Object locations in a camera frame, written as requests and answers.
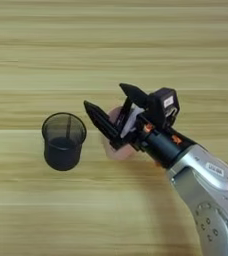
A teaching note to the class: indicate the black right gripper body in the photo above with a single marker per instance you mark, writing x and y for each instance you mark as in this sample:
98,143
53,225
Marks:
162,146

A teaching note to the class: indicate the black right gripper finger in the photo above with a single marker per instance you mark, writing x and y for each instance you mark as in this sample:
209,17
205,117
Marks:
101,120
136,95

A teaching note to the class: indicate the black marker pen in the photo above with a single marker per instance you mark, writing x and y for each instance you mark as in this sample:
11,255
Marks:
124,115

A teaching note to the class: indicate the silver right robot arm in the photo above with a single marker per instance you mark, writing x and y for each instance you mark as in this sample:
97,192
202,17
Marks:
212,206

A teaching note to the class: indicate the white marker pen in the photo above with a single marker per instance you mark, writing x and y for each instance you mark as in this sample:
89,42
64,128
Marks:
132,120

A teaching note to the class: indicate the black box with white label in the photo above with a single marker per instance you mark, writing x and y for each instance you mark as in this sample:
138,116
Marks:
162,105

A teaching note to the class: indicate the pink plastic cup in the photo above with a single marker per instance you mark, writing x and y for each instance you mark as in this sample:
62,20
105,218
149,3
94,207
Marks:
119,154

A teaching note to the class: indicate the black mesh pen cup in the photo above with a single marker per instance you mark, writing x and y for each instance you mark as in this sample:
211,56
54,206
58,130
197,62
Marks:
63,153

